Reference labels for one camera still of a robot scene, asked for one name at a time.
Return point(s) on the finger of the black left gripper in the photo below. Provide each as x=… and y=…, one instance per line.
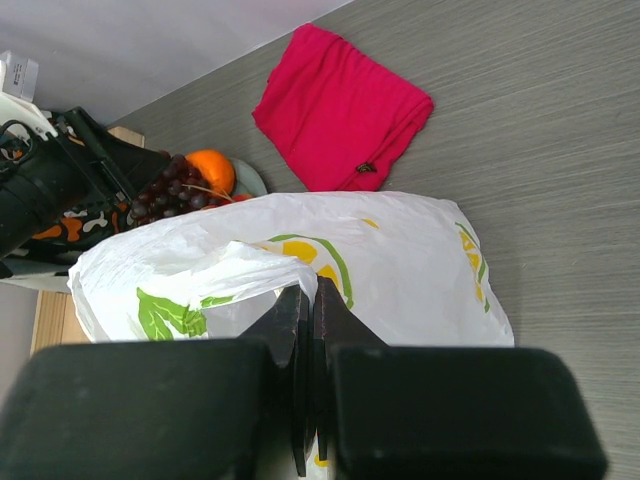
x=112, y=170

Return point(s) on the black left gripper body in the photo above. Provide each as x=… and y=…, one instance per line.
x=52, y=176

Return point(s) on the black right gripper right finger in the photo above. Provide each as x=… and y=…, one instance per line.
x=391, y=412

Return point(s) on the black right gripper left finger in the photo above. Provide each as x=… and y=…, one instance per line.
x=198, y=409

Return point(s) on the dark purple grape bunch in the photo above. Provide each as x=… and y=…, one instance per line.
x=178, y=190

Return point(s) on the white lemon print plastic bag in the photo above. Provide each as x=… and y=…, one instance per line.
x=409, y=267

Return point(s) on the camouflage orange black garment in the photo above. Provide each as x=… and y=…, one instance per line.
x=66, y=191

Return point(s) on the zebra pattern black white garment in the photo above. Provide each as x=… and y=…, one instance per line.
x=39, y=270

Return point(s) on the orange fruit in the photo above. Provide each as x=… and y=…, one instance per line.
x=215, y=168

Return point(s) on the red yellow strawberry bunch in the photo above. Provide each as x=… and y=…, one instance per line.
x=240, y=198

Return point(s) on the grey glass plate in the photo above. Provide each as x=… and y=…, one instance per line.
x=248, y=181

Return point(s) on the folded red cloth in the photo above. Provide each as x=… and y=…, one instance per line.
x=339, y=119

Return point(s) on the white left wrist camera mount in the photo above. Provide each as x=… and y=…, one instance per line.
x=20, y=100

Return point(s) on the wooden clothes rack frame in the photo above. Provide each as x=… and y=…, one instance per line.
x=55, y=319

